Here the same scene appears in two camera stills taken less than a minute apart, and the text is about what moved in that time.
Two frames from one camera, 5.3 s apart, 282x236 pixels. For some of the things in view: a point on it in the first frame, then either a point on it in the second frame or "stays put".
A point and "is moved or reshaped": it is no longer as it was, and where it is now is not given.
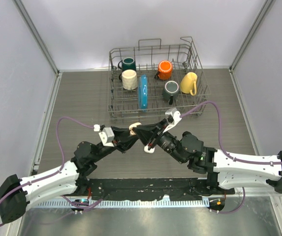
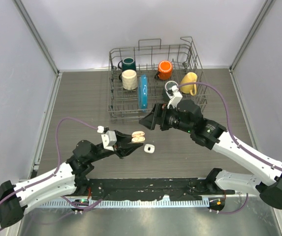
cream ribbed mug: x=129 y=79 stays put
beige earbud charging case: x=131 y=126 is moved or reshaped
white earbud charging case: x=151 y=151 stays put
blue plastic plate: x=142 y=93 stays put
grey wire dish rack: x=145 y=82 stays put
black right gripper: x=148 y=132 → x=157 y=116
